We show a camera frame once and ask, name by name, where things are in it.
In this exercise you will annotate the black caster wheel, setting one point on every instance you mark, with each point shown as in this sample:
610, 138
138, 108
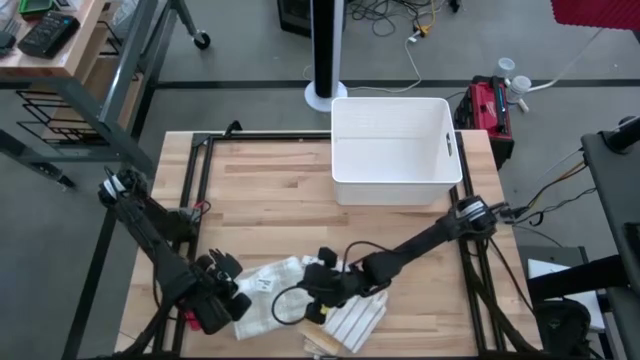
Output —
201, 40

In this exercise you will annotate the white paper sheet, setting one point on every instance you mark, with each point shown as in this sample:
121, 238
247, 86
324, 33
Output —
550, 270

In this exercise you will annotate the black remote control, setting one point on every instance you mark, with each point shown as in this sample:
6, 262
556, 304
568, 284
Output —
47, 34

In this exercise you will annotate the translucent plastic bag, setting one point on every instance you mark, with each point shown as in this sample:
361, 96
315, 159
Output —
125, 15

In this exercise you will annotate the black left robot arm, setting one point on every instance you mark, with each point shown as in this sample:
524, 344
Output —
150, 235

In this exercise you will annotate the wooden workbench top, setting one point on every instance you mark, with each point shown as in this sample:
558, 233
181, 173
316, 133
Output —
60, 55

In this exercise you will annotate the white black floor column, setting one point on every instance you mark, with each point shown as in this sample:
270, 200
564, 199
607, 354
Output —
327, 50

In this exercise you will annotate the red black tool bag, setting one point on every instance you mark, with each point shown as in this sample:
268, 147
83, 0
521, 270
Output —
482, 112

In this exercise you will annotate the black floor box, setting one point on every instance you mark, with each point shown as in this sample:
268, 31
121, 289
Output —
292, 17

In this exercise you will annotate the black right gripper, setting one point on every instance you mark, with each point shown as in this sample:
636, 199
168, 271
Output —
332, 285

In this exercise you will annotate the yellow checked towel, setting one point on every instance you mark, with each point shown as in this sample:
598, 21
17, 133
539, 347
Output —
320, 340

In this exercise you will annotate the grey metal workbench frame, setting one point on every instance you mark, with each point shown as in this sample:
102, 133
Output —
127, 60

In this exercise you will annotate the cardboard under workbench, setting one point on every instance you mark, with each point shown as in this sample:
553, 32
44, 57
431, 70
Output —
85, 90

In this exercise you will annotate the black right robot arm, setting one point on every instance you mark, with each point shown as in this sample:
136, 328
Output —
425, 240

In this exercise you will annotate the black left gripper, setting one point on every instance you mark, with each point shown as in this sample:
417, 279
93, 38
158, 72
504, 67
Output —
215, 300

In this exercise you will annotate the black aluminium table frame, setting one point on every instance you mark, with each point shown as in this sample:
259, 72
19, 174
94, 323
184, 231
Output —
280, 135

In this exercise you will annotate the white striped towel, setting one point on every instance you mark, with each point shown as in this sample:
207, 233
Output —
357, 317

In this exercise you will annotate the red ribbed panel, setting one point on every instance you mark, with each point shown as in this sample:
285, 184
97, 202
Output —
595, 12

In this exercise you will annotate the small red black device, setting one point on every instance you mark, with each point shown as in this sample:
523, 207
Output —
192, 320

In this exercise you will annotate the white plastic bin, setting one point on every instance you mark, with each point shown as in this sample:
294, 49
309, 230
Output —
395, 145

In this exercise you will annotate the black round object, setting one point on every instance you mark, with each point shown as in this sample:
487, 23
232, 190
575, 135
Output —
5, 40

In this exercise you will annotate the green tray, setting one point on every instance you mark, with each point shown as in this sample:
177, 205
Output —
35, 6

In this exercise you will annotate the black tube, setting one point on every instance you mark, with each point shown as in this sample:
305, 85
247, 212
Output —
622, 135

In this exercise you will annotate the yellow power plug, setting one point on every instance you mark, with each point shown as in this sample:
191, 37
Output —
424, 30

